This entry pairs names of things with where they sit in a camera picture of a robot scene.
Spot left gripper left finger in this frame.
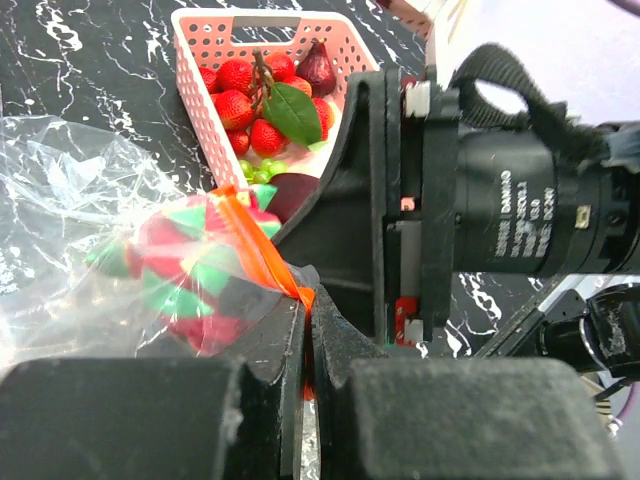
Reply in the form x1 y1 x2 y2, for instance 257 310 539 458
1 298 305 479

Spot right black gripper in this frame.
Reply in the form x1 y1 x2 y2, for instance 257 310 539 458
274 71 639 341

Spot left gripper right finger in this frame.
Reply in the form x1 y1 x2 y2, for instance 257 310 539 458
311 289 625 479

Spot red green dragon fruit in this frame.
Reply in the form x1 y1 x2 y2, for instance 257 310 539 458
85 193 281 355

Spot clear orange zip bag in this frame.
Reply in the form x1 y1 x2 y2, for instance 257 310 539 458
1 115 318 370

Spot dark red plum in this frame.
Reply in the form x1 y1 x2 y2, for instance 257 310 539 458
265 173 319 224

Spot green grape cluster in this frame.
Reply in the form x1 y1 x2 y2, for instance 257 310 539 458
239 158 288 185

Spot red strawberry bunch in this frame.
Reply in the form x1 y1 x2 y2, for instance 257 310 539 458
199 51 336 158

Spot dark purple fig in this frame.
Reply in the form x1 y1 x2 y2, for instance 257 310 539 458
296 38 337 97

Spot pink perforated plastic basket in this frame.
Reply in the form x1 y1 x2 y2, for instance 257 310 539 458
171 8 378 188

